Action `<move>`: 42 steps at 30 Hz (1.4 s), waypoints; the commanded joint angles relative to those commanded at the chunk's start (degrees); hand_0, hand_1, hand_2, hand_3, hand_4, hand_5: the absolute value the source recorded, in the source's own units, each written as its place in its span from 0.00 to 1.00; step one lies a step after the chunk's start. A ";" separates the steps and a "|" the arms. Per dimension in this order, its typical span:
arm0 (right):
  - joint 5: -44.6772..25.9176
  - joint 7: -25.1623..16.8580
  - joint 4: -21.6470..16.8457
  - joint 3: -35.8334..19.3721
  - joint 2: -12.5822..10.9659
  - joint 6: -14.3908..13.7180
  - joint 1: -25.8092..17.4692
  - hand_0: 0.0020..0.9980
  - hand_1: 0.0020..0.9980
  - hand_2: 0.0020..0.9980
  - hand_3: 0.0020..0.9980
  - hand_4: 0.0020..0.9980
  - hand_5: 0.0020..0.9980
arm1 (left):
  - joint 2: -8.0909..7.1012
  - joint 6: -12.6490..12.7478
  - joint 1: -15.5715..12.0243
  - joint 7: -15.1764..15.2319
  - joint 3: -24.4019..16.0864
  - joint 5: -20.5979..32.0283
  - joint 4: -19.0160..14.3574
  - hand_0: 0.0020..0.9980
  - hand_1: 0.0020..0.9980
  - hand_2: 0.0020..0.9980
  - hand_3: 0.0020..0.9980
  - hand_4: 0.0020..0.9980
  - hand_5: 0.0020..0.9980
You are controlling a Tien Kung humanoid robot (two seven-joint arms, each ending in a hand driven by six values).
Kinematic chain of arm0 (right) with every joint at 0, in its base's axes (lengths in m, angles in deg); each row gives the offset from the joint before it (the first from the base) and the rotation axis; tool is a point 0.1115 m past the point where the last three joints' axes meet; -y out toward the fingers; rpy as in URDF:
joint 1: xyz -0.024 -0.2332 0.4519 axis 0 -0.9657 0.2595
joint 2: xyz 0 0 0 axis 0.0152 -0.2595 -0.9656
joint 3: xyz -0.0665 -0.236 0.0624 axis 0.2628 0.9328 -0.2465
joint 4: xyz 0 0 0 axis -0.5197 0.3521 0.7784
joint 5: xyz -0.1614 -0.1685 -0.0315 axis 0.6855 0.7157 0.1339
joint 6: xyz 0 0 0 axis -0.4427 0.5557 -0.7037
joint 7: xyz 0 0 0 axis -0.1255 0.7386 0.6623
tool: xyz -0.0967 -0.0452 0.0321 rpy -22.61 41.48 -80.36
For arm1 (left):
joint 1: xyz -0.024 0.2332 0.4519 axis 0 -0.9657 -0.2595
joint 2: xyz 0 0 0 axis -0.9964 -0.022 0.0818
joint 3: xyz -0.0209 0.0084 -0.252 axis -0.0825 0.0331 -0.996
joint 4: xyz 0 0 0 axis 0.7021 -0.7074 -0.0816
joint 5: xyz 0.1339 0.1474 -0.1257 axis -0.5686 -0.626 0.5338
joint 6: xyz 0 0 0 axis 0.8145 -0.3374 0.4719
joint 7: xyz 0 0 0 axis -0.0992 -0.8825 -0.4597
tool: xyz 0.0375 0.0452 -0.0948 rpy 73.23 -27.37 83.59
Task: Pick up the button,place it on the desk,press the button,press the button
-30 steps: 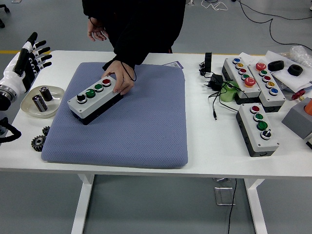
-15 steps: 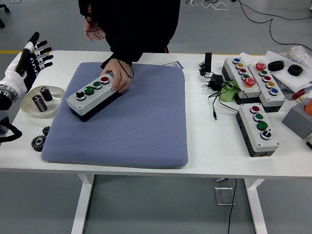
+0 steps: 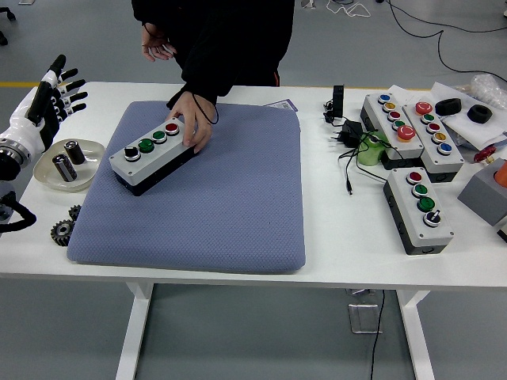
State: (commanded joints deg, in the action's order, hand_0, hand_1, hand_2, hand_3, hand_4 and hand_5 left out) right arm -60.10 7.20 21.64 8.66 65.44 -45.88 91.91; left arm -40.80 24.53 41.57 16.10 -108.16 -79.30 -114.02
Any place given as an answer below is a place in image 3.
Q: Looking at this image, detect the grey four-button control box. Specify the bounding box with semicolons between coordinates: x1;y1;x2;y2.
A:
109;117;201;198
383;166;456;257

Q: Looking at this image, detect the clear bubble wrap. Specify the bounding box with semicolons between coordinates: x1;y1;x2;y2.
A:
469;74;507;112

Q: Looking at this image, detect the grey five-button control box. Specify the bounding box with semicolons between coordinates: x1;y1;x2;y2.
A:
402;101;465;184
359;93;425;170

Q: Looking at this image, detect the small white paper sheet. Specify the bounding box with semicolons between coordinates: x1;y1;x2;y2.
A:
386;84;421;105

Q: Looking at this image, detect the person's right hand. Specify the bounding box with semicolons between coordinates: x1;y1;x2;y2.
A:
141;23;178;63

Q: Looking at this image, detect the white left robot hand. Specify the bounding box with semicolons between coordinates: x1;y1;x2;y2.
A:
0;54;89;155

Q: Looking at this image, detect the black adapter cord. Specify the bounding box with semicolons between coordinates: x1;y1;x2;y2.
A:
337;132;405;196

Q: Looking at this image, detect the green plastic cylinder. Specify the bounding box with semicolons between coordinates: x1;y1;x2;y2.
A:
356;132;390;167

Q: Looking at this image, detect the person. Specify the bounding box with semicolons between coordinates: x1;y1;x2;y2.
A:
131;0;296;112

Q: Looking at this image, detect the black foam ring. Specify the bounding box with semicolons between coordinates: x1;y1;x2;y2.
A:
434;97;463;117
466;104;494;124

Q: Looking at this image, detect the black floor power cable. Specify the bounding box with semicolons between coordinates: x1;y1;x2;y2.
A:
370;291;387;380

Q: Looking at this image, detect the grey block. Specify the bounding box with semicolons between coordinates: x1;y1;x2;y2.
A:
457;158;507;227

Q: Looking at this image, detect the white floor cable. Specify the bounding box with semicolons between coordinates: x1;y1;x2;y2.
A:
327;0;372;18

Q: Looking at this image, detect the blue-grey padded mat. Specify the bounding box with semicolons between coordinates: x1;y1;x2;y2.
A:
66;101;307;275

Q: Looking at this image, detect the purple-edged label card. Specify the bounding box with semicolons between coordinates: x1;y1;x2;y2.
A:
264;98;298;112

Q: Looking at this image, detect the cream shallow dish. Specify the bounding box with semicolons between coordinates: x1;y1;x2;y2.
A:
32;138;106;194

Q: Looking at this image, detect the long black floor cable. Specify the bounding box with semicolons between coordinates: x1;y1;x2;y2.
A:
386;0;507;74

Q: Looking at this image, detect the dark metal cylinder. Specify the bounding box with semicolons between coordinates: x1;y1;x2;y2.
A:
63;139;87;165
51;154;78;183

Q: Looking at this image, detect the person's left hand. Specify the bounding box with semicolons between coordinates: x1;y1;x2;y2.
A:
164;92;214;154

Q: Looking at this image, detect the red knob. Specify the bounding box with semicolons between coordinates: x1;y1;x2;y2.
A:
474;144;498;164

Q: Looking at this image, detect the white table leg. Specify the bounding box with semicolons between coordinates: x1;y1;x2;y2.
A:
114;281;155;380
395;291;436;380

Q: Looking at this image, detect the black upright rectangular device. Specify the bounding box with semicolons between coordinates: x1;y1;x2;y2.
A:
332;85;345;119

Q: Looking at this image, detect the black power adapter plug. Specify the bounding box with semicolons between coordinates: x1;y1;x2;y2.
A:
330;120;364;148

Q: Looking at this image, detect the black office chair base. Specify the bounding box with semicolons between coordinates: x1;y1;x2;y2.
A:
0;8;17;47

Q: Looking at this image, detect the large dark metal gear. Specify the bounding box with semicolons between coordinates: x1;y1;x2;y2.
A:
50;219;76;246

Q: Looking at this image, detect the large metal floor bracket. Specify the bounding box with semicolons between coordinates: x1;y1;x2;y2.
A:
348;302;384;336

